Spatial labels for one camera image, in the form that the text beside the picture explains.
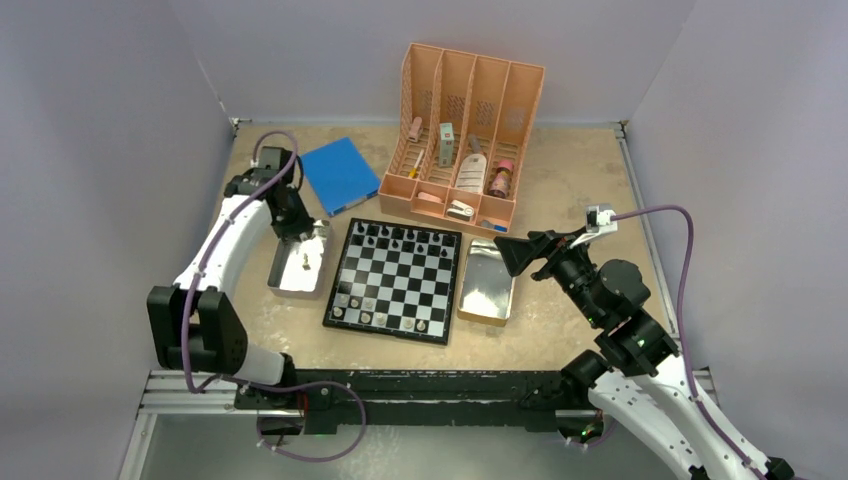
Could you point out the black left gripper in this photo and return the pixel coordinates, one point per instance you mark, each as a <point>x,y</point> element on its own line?
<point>301,225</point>

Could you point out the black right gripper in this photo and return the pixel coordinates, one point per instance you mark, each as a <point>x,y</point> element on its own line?
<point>518,252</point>

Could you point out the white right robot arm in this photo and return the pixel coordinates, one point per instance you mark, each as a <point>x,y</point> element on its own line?
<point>639,376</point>

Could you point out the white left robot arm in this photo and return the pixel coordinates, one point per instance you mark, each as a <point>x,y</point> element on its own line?
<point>194,325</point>

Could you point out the silver tin with white pieces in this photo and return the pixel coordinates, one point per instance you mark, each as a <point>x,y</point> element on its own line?
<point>297,266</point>

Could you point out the gold empty tin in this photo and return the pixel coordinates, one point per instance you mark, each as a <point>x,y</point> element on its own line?
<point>487,287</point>

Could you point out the pink capped small bottle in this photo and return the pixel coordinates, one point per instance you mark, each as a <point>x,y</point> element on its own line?
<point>500,184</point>

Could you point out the white stapler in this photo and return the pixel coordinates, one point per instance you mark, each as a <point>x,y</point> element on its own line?
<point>460,210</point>

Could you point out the white lotion bottle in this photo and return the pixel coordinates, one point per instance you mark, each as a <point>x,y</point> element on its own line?
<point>472,174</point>

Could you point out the pink eraser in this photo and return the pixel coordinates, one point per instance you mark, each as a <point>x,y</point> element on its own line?
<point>429,197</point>

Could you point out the black and white chessboard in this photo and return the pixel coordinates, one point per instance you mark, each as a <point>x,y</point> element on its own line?
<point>406,272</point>

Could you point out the yellow tipped pen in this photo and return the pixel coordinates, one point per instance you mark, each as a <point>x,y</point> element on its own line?
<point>415,169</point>

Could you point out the teal small box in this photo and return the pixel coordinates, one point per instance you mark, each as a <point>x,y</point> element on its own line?
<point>446,145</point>

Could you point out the peach desk organizer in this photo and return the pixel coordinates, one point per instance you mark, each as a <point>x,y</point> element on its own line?
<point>491,102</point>

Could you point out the pink tube in organizer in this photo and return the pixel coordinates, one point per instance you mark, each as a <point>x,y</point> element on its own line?
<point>415,129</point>

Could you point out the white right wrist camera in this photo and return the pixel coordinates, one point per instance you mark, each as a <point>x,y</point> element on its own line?
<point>599,223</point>

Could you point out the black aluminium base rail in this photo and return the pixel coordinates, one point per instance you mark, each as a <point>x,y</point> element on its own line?
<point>536,401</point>

